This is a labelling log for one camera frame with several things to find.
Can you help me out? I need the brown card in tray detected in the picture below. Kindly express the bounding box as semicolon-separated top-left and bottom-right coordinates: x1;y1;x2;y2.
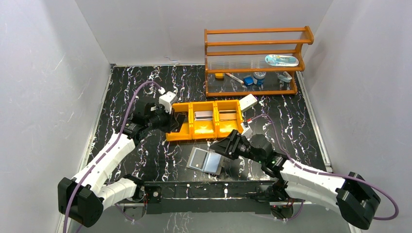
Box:
219;110;237;121

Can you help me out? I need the orange wooden shelf rack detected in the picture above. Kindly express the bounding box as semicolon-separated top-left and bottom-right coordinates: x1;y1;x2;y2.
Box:
204;26;314;97

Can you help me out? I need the teal blister pack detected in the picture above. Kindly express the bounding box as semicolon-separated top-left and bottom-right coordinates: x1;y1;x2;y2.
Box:
264;54;299;67

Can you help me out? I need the white marker pen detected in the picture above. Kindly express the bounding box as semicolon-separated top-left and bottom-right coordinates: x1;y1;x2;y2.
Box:
225;73;244;84

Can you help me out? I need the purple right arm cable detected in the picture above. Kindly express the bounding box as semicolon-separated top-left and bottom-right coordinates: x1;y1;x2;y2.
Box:
246;114;400;222

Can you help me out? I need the black VIP credit card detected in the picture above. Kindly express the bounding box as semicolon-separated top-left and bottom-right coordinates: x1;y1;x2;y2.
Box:
189;148;208;170

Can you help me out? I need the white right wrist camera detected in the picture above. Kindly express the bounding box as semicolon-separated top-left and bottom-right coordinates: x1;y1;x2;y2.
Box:
240;121;253;138

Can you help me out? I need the yellow three-compartment organizer tray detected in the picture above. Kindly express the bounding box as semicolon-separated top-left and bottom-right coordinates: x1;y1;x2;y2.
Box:
166;100;244;142

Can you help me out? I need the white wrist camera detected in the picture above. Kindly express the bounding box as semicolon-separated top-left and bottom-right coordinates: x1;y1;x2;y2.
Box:
240;121;253;138
159;91;177;114

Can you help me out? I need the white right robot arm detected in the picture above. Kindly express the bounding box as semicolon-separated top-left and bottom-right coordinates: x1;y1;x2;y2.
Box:
210;130;380;230

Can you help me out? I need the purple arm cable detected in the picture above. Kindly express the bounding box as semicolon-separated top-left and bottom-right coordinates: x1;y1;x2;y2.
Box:
62;80;166;233
246;114;400;222

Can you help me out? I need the silver card in tray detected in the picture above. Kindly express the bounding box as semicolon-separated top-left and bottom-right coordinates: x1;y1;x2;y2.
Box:
194;111;214;121

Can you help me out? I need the small blue box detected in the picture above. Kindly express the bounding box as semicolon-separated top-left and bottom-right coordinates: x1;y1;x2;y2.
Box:
243;75;254;86

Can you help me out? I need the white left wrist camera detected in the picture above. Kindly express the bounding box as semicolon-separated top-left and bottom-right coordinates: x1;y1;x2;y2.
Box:
159;91;177;114

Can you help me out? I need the white jar blue label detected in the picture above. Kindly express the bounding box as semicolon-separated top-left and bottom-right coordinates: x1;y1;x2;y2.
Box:
253;72;267;85

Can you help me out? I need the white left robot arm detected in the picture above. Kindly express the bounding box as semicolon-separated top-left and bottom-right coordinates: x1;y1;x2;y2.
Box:
57;92;182;227

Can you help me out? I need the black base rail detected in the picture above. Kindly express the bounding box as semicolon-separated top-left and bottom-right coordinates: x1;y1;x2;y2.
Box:
114;181;307;216

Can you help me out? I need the green and white box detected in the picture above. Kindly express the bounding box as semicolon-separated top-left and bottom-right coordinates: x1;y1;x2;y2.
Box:
239;94;258;113

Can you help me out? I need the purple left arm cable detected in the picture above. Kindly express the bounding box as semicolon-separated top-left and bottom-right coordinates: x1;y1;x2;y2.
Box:
62;80;166;233

